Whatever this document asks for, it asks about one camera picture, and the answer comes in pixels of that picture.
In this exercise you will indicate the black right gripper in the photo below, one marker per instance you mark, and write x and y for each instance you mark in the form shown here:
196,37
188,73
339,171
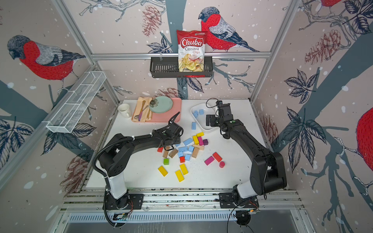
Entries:
211,120

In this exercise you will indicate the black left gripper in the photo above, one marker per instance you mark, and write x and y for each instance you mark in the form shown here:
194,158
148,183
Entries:
178,139

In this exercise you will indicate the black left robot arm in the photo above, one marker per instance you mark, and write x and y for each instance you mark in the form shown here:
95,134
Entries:
112,159

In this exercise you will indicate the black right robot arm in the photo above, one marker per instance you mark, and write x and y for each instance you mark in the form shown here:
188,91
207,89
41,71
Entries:
267,170

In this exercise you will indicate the brown wood block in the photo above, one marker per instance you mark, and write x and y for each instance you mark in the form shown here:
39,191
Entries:
173,153

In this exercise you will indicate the tan wood block left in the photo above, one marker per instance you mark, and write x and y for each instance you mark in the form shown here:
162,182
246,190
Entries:
166,152

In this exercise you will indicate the pink plastic tray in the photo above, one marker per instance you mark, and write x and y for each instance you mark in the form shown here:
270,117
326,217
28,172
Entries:
164,117

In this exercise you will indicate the green cube block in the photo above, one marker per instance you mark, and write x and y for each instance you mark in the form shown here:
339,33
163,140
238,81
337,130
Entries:
166,161

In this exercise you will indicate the white rectangular plastic bin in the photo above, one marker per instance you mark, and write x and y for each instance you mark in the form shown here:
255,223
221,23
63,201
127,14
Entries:
201,119

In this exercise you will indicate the yellow striped block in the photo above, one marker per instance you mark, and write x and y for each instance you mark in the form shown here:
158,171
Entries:
195,139

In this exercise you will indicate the natural wood block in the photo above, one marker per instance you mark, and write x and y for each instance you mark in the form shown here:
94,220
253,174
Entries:
195,152

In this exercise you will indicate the green floral plate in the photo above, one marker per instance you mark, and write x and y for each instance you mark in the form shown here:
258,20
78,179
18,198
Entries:
161,104

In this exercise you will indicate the yellow block front left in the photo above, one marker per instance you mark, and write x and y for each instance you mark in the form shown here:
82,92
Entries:
163,171

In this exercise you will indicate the yellow block front right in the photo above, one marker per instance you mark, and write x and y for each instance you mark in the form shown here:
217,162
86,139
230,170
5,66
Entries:
183,169

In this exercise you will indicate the red block right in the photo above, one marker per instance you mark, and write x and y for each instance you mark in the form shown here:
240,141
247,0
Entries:
217,157

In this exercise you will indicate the yellow block front middle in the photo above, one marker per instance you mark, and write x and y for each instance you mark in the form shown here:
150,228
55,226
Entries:
179,175

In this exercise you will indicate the magenta rectangular block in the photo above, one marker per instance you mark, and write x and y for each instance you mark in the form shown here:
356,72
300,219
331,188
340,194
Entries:
209,160

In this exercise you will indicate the white ceramic mug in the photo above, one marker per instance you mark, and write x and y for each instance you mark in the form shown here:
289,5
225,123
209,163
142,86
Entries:
125,110

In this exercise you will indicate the Chuba cassava chips bag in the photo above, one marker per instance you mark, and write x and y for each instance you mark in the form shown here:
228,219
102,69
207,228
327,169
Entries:
191,50

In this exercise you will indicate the purple handled spoon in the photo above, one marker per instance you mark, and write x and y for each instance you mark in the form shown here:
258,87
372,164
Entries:
141,111

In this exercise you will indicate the white wire wall shelf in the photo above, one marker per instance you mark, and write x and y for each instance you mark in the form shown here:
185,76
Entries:
67,117

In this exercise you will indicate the aluminium mounting rail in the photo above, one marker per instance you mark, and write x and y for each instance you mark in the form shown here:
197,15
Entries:
181,200

